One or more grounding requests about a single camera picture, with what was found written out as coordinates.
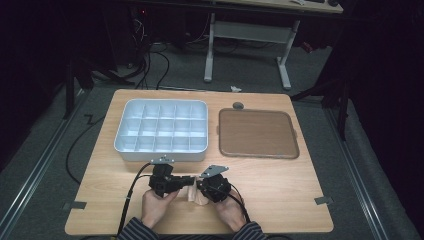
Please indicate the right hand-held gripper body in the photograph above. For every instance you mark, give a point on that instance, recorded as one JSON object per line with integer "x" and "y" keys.
{"x": 216, "y": 188}

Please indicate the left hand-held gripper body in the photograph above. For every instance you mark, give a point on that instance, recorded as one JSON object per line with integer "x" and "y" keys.
{"x": 163, "y": 181}

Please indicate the beige cloth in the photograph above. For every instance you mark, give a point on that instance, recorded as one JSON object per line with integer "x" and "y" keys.
{"x": 196, "y": 196}

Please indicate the person's left hand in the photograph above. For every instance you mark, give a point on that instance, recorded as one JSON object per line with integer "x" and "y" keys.
{"x": 155, "y": 208}

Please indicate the person's right hand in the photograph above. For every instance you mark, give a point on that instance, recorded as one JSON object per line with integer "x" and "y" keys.
{"x": 230, "y": 213}

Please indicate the white divided storage box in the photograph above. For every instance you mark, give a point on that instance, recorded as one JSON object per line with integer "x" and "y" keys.
{"x": 161, "y": 128}

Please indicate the brown wooden tray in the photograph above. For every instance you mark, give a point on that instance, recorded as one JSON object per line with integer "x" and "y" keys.
{"x": 258, "y": 133}

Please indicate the small grey round disc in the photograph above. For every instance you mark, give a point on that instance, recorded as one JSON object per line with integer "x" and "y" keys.
{"x": 238, "y": 106}

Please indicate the grey tape piece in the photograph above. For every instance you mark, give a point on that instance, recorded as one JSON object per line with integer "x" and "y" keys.
{"x": 75, "y": 205}
{"x": 323, "y": 200}

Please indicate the white crumpled paper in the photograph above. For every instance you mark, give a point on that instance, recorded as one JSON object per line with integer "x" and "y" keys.
{"x": 235, "y": 88}

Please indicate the black metal stand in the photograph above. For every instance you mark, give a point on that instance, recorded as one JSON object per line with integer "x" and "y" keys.
{"x": 71, "y": 86}
{"x": 336, "y": 100}

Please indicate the white-legged background desk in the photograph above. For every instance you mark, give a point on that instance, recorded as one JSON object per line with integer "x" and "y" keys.
{"x": 253, "y": 33}

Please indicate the metal floor rail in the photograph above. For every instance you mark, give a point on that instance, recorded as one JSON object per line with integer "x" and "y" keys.
{"x": 360, "y": 180}
{"x": 36, "y": 166}

